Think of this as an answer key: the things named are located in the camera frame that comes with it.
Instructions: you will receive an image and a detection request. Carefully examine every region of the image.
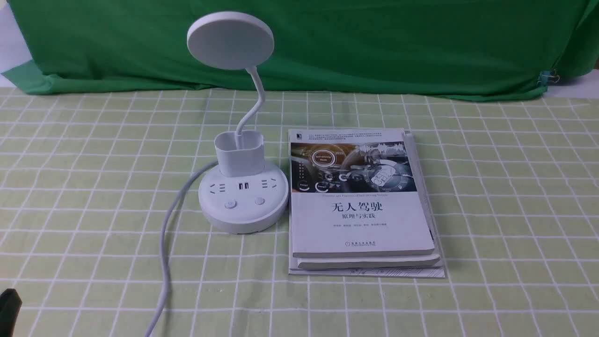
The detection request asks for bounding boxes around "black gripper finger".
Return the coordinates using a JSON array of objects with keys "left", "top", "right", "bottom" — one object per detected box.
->
[{"left": 0, "top": 288, "right": 23, "bottom": 337}]

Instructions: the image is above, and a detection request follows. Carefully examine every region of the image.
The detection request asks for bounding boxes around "white desk lamp with socket base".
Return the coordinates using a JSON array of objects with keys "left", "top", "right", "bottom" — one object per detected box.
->
[{"left": 187, "top": 11, "right": 290, "bottom": 234}]

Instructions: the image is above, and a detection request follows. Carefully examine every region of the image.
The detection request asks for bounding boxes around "green checkered tablecloth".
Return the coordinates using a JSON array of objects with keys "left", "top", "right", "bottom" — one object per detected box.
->
[{"left": 0, "top": 88, "right": 599, "bottom": 337}]

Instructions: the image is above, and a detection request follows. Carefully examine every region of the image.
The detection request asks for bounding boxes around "top white book with car cover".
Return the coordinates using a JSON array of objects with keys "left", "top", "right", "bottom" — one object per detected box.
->
[{"left": 288, "top": 129, "right": 436, "bottom": 259}]

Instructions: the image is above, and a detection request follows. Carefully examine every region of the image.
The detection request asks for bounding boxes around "bottom thin paper booklet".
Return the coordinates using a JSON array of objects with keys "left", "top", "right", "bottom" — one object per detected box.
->
[{"left": 288, "top": 134, "right": 446, "bottom": 279}]

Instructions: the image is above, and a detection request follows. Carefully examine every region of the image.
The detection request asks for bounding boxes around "green backdrop cloth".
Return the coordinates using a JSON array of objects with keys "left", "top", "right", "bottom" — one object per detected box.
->
[{"left": 1, "top": 0, "right": 598, "bottom": 102}]

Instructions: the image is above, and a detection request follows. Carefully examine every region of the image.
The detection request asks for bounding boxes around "teal binder clip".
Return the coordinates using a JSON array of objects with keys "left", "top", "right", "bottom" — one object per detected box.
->
[{"left": 537, "top": 70, "right": 561, "bottom": 86}]

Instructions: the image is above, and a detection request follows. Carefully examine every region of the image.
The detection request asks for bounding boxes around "white lamp power cord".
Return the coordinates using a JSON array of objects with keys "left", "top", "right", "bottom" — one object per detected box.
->
[{"left": 144, "top": 160, "right": 219, "bottom": 337}]

